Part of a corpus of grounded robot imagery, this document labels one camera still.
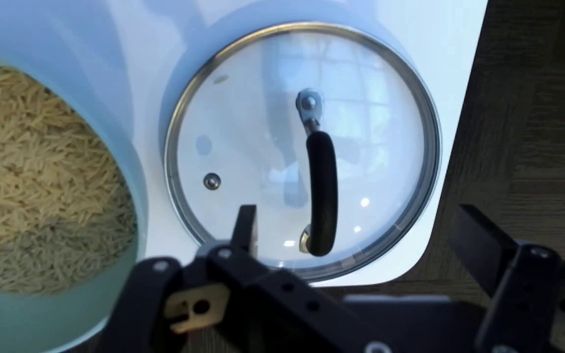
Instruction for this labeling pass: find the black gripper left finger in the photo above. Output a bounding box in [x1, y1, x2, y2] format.
[207, 205, 336, 353]

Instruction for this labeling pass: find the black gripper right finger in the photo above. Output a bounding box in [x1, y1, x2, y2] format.
[452, 203, 562, 353]

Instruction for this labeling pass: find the glass lid with black handle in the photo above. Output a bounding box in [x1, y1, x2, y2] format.
[165, 21, 442, 280]

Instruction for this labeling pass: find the light blue bowl with noodles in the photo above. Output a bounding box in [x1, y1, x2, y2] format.
[0, 62, 138, 353]

